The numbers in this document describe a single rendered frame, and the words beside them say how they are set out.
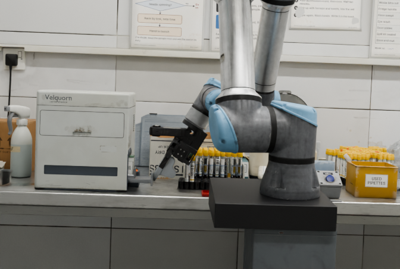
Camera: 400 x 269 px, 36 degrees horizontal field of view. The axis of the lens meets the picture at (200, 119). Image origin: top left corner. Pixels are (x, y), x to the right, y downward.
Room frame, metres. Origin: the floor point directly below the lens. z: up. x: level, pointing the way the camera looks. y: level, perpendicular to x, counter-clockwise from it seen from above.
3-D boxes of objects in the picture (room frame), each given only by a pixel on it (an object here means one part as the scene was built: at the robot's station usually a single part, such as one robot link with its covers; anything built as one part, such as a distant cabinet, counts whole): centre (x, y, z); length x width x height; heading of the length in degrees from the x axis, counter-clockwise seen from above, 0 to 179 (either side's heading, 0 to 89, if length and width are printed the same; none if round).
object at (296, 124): (1.53, -0.23, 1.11); 0.13 x 0.12 x 0.14; 101
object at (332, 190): (1.88, -0.40, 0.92); 0.13 x 0.07 x 0.08; 2
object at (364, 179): (1.96, -0.56, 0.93); 0.13 x 0.13 x 0.10; 0
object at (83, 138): (1.97, 0.34, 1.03); 0.31 x 0.27 x 0.30; 92
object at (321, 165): (1.98, -0.39, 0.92); 0.10 x 0.07 x 0.10; 99
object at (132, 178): (1.88, 0.24, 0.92); 0.21 x 0.07 x 0.05; 92
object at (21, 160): (2.06, 0.61, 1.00); 0.09 x 0.08 x 0.24; 2
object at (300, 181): (1.54, -0.23, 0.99); 0.15 x 0.15 x 0.10
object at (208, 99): (1.79, -0.07, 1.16); 0.11 x 0.11 x 0.08; 11
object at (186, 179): (1.97, -0.02, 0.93); 0.17 x 0.09 x 0.11; 90
